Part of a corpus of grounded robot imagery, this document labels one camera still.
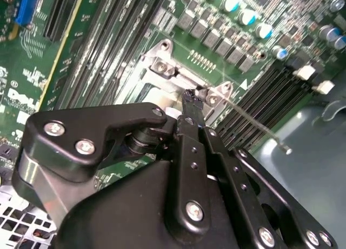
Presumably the steel socket cover frame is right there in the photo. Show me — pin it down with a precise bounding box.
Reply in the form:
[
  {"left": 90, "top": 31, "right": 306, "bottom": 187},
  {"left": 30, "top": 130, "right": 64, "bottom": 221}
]
[{"left": 141, "top": 66, "right": 208, "bottom": 112}]

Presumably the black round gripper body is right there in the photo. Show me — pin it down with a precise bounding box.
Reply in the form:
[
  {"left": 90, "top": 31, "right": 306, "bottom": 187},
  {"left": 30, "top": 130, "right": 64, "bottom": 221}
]
[{"left": 54, "top": 159, "right": 306, "bottom": 249}]

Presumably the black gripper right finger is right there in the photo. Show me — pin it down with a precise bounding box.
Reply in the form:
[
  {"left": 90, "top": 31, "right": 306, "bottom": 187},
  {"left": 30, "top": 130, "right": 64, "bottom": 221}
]
[{"left": 194, "top": 89, "right": 339, "bottom": 249}]

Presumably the thin steel locking lever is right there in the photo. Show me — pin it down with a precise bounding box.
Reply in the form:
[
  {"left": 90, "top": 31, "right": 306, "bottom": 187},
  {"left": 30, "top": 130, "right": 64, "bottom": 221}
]
[{"left": 207, "top": 86, "right": 293, "bottom": 156}]

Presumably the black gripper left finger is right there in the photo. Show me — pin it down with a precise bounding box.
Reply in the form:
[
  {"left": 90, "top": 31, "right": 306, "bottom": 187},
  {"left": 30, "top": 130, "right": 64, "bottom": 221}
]
[{"left": 12, "top": 90, "right": 214, "bottom": 242}]

